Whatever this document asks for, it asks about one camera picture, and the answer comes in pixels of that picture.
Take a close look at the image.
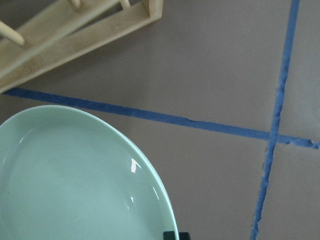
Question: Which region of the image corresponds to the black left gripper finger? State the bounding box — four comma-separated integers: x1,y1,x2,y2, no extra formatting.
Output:
179,232,190,240

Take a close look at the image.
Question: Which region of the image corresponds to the light green ceramic plate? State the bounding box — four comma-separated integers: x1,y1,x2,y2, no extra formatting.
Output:
0,105,179,240

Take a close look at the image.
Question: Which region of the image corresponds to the wooden plate rack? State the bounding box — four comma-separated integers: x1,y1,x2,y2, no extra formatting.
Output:
0,0,164,92

